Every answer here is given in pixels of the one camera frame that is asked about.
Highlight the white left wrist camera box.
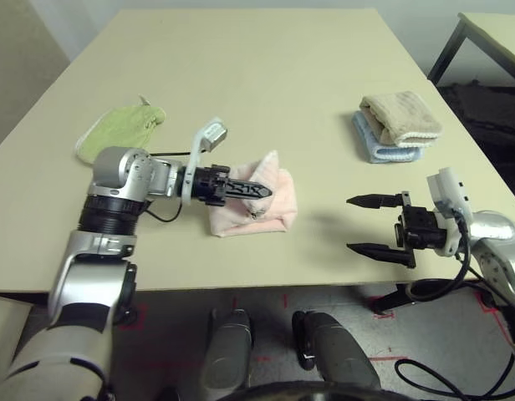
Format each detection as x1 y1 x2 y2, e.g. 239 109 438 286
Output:
185 116 230 202

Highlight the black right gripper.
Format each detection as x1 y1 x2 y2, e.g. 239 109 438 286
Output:
345 190 450 270

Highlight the side table with black frame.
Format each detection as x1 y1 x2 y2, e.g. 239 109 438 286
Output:
426 12 515 89

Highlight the grey robot foot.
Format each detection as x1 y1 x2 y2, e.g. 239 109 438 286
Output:
291 309 383 390
199 308 255 392

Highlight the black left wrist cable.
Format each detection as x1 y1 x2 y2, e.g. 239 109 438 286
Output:
143 150 196 224

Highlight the grey robot left foot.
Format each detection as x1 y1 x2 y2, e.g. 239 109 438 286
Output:
199 308 255 392

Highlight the pink towel with white trim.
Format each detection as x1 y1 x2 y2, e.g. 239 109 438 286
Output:
204 150 300 240

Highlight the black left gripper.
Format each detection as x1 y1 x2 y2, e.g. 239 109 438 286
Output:
183 163 274 209

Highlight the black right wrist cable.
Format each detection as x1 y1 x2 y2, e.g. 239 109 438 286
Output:
406 216 495 302

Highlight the black robot waist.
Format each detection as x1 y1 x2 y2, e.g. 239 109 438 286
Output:
222 378 410 401

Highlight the grey robot right foot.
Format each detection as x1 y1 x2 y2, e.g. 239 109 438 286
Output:
291 309 383 390

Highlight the beige folded towel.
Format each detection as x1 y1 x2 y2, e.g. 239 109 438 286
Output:
359 89 445 149

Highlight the green towel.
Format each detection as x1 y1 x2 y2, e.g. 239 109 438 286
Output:
74 94 167 165

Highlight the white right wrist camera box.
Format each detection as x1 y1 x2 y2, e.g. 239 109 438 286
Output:
426 166 475 256

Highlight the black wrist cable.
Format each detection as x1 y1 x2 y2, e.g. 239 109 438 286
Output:
143 150 196 224
406 216 495 302

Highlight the blue folded towel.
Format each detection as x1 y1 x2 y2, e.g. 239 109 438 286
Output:
350 109 424 165

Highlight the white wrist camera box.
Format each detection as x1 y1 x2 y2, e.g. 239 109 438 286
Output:
426 166 475 256
185 116 230 202

